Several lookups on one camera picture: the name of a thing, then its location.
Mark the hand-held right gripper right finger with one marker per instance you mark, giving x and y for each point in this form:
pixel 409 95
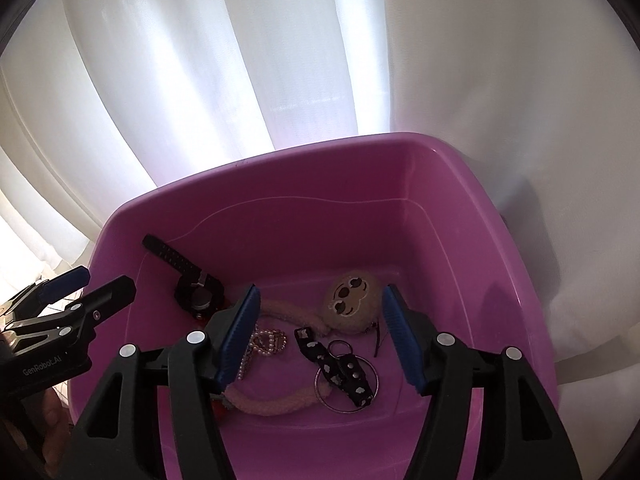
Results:
pixel 400 330

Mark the pink plastic bin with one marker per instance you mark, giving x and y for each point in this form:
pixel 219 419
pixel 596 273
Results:
pixel 325 220

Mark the white curtain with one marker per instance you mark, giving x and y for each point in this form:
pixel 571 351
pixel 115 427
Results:
pixel 250 60

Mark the person's left hand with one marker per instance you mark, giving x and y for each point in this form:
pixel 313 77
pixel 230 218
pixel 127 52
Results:
pixel 52 410

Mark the pearl hair claw clip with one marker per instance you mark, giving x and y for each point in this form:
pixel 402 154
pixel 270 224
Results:
pixel 270 340

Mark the beige plush toy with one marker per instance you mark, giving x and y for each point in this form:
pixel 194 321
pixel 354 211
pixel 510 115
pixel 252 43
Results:
pixel 352 305

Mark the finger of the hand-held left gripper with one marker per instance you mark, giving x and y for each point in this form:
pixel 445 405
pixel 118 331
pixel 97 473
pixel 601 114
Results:
pixel 110 297
pixel 70 280

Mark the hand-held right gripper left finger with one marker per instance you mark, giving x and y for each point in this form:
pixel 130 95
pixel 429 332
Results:
pixel 240 330

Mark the large silver bangle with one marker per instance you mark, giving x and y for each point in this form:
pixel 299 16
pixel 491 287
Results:
pixel 324 402

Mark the black wristwatch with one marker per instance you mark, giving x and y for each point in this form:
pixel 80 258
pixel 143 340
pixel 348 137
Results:
pixel 197 295

